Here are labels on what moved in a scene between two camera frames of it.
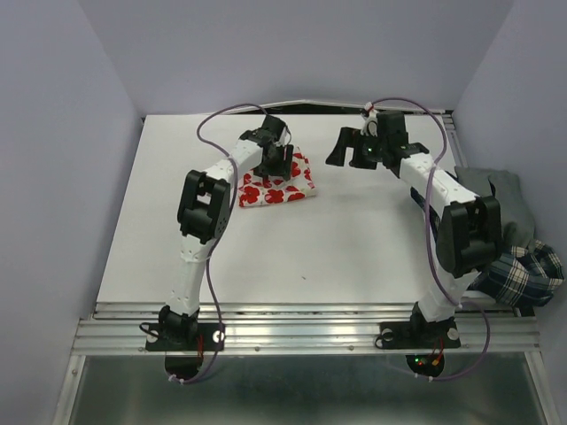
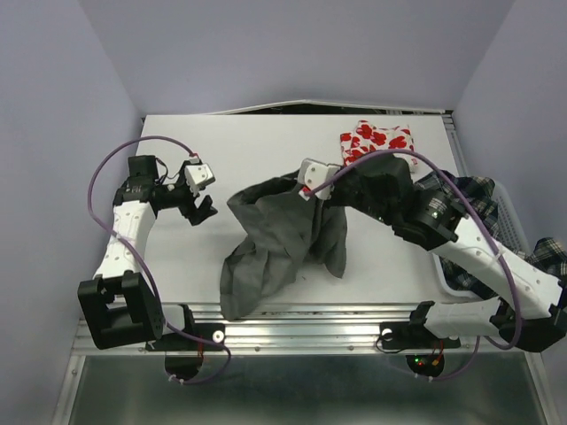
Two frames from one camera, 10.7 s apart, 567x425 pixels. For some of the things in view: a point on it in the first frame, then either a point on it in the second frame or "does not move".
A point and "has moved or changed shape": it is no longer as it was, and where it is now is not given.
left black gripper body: [278, 166] → [179, 195]
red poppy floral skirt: [256, 189] has moved or changed shape
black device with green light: [408, 335] does not move
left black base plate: [210, 337] does not move
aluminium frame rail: [120, 328] does not move
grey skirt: [516, 217] → [281, 229]
